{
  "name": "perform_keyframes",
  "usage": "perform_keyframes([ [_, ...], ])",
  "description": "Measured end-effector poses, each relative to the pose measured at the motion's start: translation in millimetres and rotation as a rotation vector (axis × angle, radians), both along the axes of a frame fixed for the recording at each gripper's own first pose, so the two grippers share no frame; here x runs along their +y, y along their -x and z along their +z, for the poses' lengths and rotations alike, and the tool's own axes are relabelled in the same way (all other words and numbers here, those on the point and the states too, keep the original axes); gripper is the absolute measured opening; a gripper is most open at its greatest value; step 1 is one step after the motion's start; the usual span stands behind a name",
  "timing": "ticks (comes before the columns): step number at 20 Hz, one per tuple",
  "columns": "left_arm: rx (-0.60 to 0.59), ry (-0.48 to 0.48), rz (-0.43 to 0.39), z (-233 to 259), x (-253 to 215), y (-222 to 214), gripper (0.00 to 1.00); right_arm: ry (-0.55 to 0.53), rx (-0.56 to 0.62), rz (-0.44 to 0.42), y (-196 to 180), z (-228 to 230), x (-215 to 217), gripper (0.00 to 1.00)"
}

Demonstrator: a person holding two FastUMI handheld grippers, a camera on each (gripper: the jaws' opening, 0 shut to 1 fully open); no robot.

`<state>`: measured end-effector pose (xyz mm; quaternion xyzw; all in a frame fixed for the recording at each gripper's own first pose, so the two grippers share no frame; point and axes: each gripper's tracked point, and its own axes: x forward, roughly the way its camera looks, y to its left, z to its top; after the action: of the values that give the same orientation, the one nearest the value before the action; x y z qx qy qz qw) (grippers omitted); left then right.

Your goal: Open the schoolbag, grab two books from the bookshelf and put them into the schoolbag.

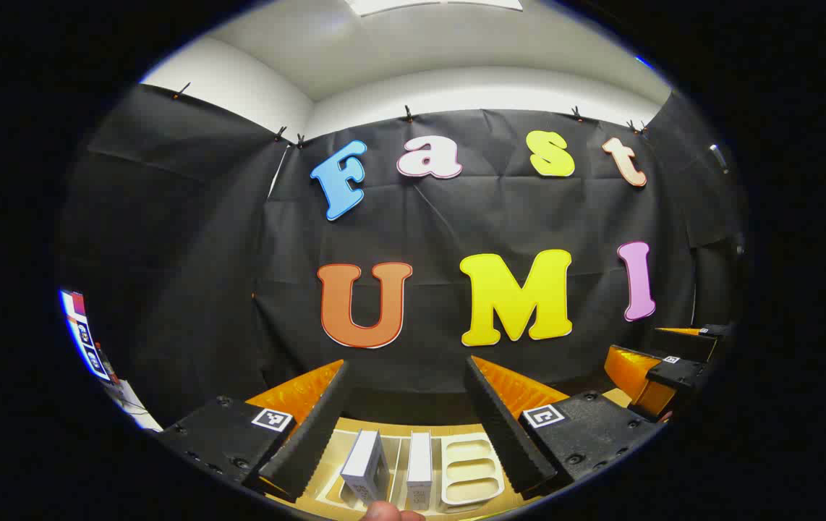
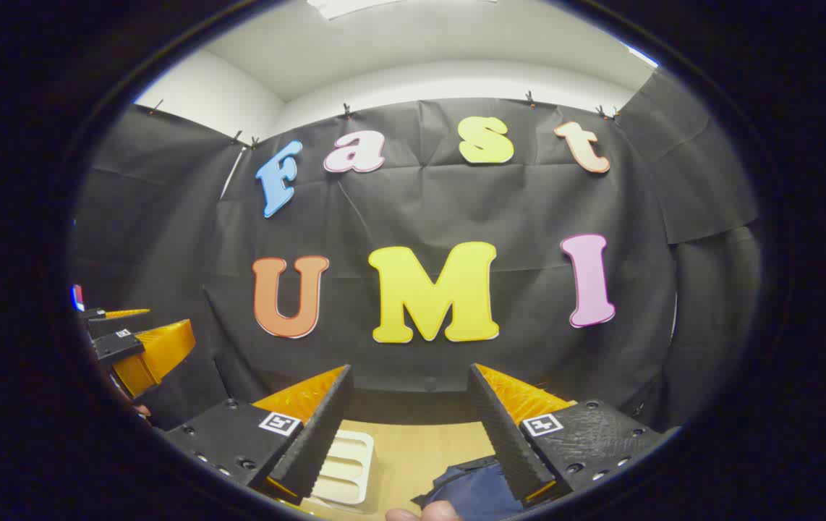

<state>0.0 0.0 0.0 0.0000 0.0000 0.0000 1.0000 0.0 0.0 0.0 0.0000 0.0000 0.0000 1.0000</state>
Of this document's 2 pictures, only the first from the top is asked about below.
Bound grey patterned book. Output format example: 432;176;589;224
406;432;434;512

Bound cream plastic bookshelf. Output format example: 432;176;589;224
312;427;508;516

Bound white printed board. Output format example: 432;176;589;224
59;289;164;433

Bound ceiling light panel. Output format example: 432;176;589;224
346;0;524;17

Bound pale blue book dark picture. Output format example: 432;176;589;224
340;429;389;507

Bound row of black cloth clips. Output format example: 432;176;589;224
173;81;647;149

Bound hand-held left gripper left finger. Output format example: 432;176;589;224
156;360;354;504

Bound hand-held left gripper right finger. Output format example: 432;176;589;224
464;355;665;496

